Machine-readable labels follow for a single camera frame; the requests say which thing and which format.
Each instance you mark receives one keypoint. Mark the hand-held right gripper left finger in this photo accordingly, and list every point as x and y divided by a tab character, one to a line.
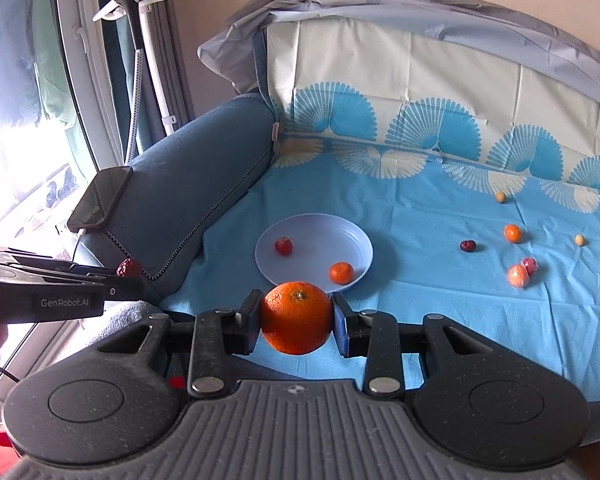
252	321

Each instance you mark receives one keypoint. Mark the large orange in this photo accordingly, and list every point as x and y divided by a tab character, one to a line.
296	317

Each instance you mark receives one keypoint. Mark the grey cover cloth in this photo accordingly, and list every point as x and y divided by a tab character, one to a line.
380	10

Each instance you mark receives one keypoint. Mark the small yellow fruit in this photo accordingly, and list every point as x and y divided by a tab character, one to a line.
500	197
580	240

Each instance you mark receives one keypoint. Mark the plastic-wrapped red fruit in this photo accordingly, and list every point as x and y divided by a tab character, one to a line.
530	264

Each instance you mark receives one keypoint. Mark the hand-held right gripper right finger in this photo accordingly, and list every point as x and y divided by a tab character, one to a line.
341	331

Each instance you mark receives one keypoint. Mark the small red fruit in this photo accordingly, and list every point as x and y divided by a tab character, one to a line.
283	246

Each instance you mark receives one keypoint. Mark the plastic-wrapped orange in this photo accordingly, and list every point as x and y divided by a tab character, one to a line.
517	276

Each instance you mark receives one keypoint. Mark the black smartphone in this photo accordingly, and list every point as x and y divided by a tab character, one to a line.
100	199

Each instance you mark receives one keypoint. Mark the hanging blue garment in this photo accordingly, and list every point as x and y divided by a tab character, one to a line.
5	60

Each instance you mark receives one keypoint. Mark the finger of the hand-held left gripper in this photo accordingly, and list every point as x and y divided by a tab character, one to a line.
55	264
122	290

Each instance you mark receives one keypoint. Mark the light blue plate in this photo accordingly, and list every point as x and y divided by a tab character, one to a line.
312	260

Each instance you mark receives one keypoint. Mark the hanging green garment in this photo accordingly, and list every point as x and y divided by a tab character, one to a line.
52	60

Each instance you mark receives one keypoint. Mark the dark red date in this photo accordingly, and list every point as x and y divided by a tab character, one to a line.
467	246

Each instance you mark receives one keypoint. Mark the small tangerine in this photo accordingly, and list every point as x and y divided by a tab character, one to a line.
341	272
513	233

